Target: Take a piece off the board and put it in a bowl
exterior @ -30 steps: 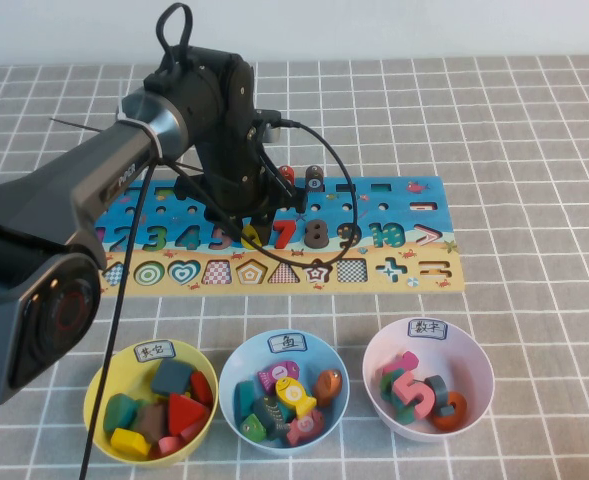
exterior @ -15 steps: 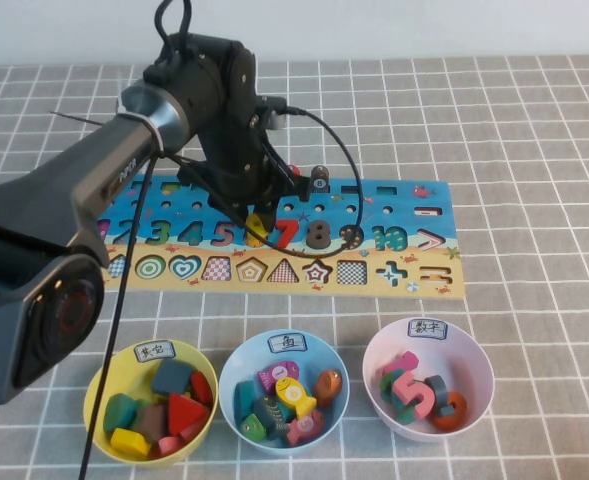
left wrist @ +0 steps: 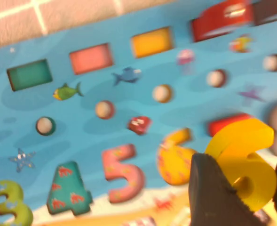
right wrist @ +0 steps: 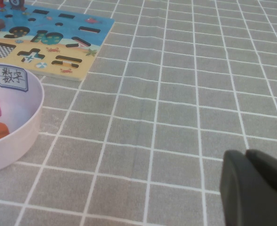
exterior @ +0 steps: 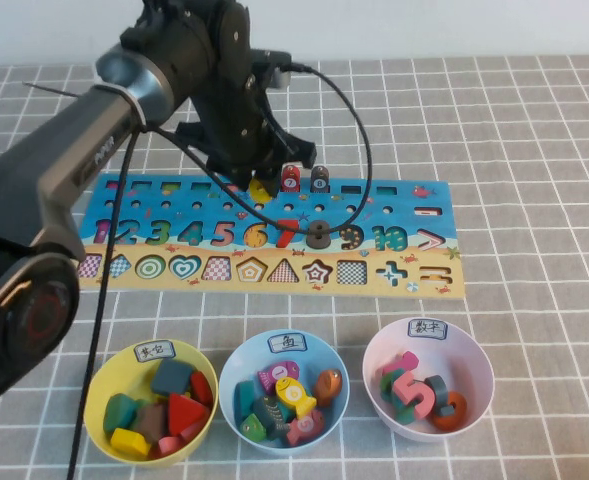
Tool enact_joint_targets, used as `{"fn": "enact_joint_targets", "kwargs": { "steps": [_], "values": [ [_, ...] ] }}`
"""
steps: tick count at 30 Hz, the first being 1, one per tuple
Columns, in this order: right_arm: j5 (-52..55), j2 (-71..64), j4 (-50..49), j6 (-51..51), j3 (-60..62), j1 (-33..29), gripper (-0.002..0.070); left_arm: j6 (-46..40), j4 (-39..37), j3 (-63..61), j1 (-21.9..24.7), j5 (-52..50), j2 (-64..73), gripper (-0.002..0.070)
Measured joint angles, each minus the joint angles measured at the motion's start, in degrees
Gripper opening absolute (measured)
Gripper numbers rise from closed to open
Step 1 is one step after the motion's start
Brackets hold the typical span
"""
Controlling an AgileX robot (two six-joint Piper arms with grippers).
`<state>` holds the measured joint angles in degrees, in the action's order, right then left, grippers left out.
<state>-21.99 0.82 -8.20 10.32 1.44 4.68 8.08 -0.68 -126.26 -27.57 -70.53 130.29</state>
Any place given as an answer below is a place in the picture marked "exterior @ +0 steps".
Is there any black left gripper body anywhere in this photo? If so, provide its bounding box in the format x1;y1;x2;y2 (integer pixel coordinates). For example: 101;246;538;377
175;74;318;184

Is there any yellow number six piece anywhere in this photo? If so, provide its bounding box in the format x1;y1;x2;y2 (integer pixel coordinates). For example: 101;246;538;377
247;178;271;202

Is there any red fish piece number seven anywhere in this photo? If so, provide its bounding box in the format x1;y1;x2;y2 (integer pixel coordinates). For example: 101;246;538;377
280;164;303;194

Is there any dark brown number eight piece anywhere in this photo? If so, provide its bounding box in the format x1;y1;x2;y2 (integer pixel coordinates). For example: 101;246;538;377
305;219;333;251

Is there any sea-themed wooden puzzle board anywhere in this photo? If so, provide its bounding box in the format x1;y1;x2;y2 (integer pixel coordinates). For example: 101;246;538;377
76;173;468;301

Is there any light blue plastic bowl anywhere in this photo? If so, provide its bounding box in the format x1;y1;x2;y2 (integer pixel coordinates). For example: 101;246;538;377
218;329;350;448

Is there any orange brown fish piece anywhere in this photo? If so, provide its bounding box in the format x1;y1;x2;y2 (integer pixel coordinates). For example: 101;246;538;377
313;368;345;408

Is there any yellow plastic bowl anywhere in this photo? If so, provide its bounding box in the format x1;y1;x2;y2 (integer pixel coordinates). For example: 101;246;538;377
82;339;220;466

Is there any teal fish piece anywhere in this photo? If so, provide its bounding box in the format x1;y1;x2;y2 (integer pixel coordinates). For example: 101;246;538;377
233;380;257;424

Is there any magenta number piece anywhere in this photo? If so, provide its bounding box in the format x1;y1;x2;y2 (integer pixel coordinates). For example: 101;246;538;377
381;351;421;377

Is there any green number piece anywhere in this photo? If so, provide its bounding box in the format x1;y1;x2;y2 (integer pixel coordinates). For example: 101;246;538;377
378;370;405;402

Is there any green fish piece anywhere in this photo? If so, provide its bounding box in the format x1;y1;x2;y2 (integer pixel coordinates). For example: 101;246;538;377
238;413;268;444

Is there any pink number five piece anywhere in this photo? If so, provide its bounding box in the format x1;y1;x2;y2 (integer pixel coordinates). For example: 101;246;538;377
392;369;437;422

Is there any pink plastic bowl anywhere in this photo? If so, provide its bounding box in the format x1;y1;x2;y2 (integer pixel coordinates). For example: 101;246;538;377
362;317;495;444

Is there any grey blue number piece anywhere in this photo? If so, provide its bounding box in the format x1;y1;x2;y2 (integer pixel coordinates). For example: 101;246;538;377
423;374;456;419

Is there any orange number piece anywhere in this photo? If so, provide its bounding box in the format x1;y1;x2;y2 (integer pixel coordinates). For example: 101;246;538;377
431;391;468;433

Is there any magenta fish number one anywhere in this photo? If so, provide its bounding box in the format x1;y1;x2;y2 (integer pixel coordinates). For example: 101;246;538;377
257;361;301;394

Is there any dark teal square block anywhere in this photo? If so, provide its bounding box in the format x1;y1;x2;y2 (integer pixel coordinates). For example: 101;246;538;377
151;358;196;398

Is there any yellow fish number six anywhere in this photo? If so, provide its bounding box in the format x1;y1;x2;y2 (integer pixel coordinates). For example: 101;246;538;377
273;377;318;419

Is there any red rounded block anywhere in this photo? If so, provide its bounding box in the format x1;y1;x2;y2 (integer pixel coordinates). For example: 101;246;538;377
189;370;215;408

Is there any dark grey striped fish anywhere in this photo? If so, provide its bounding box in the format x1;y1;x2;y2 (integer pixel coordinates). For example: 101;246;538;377
252;395;293;441

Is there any red triangle block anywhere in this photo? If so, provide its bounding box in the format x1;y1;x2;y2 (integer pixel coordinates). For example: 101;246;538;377
166;393;211;437

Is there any pink fish number five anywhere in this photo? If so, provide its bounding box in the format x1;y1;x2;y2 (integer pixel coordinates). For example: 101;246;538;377
286;410;326;448

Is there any grey white-checked tablecloth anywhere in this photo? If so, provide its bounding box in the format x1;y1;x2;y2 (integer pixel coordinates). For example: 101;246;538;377
0;53;589;480

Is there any brown shape block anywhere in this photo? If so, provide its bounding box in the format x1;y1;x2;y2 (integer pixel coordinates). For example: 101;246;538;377
136;403;170;444

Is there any green shape block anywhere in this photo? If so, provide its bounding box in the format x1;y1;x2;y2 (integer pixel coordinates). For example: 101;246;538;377
102;393;139;435

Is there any pink shape block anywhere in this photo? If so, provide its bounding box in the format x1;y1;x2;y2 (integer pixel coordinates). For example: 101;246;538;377
156;435;186;458

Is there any yellow shape block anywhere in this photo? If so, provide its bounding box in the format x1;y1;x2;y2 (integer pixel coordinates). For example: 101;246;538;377
109;428;152;458

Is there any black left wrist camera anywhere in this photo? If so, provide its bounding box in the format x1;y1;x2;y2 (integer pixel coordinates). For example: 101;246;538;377
251;48;295;92

